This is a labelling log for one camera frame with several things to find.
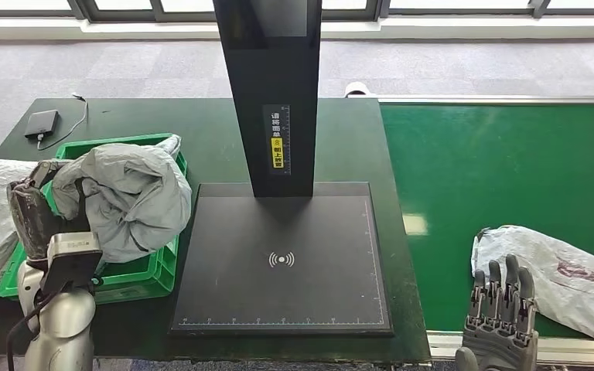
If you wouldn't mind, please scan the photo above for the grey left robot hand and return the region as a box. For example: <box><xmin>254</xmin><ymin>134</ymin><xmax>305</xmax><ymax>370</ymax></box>
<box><xmin>6</xmin><ymin>159</ymin><xmax>93</xmax><ymax>262</ymax></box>

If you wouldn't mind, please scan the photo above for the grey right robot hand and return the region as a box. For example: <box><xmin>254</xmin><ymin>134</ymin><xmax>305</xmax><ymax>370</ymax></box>
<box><xmin>454</xmin><ymin>254</ymin><xmax>540</xmax><ymax>371</ymax></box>

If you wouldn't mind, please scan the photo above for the grey plastic mailer parcel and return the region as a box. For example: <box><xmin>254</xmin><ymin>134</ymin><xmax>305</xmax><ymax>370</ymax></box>
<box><xmin>471</xmin><ymin>225</ymin><xmax>594</xmax><ymax>350</ymax></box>
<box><xmin>50</xmin><ymin>134</ymin><xmax>193</xmax><ymax>264</ymax></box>

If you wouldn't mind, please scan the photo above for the green conveyor belt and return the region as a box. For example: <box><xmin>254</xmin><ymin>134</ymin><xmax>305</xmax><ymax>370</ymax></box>
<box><xmin>378</xmin><ymin>103</ymin><xmax>594</xmax><ymax>339</ymax></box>

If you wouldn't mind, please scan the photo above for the black power bank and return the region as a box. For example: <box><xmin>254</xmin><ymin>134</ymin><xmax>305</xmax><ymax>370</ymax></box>
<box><xmin>24</xmin><ymin>109</ymin><xmax>60</xmax><ymax>139</ymax></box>

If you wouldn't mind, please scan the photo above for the green plastic crate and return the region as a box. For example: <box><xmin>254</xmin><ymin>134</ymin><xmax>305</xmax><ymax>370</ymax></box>
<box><xmin>0</xmin><ymin>133</ymin><xmax>189</xmax><ymax>307</ymax></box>

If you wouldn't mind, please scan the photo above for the black scanner column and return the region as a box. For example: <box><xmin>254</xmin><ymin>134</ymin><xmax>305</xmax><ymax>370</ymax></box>
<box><xmin>212</xmin><ymin>0</ymin><xmax>323</xmax><ymax>199</ymax></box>

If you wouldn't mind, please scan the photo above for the black and yellow column label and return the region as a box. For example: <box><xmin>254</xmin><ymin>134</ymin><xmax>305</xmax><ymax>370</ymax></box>
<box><xmin>262</xmin><ymin>104</ymin><xmax>292</xmax><ymax>177</ymax></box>

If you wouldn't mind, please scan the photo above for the small white round object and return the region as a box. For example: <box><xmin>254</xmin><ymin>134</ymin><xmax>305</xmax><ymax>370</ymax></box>
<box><xmin>343</xmin><ymin>81</ymin><xmax>372</xmax><ymax>98</ymax></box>

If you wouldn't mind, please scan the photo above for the white windowsill ledge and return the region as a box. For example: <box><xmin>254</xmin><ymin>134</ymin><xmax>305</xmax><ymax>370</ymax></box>
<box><xmin>0</xmin><ymin>16</ymin><xmax>594</xmax><ymax>41</ymax></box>

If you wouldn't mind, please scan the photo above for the thin white cable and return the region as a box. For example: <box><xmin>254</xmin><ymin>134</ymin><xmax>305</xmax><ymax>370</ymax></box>
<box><xmin>36</xmin><ymin>92</ymin><xmax>89</xmax><ymax>151</ymax></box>

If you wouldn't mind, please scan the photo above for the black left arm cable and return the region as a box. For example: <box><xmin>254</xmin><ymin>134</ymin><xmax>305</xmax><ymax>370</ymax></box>
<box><xmin>5</xmin><ymin>289</ymin><xmax>67</xmax><ymax>371</ymax></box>

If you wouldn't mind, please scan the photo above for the black scanner base plate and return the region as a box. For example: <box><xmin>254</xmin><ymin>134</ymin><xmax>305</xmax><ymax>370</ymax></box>
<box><xmin>169</xmin><ymin>182</ymin><xmax>394</xmax><ymax>338</ymax></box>

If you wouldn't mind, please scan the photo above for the dark window frame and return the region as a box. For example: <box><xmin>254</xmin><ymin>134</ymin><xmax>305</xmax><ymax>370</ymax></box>
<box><xmin>0</xmin><ymin>0</ymin><xmax>594</xmax><ymax>22</ymax></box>

